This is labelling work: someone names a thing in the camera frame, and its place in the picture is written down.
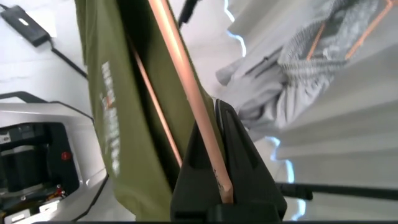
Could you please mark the black power adapter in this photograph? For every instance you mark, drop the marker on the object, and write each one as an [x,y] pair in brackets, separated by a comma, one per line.
[25,25]

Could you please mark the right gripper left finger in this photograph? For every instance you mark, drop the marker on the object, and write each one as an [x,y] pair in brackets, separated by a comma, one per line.
[192,180]

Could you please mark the green printed garment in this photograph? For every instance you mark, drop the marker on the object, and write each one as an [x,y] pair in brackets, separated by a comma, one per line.
[124,124]

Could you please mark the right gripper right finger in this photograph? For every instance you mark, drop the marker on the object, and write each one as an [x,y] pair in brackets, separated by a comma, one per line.
[252,180]

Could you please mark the pale grey shorts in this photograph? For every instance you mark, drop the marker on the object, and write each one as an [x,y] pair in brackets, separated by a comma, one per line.
[264,93]

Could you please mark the pink clothes hanger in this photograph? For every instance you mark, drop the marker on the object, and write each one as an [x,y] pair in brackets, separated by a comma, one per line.
[363,37]
[184,77]

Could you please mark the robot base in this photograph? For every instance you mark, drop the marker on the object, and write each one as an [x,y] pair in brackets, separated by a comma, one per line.
[37,112]

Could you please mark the white curtain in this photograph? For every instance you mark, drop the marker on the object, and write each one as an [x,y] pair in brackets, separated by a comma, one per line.
[342,155]

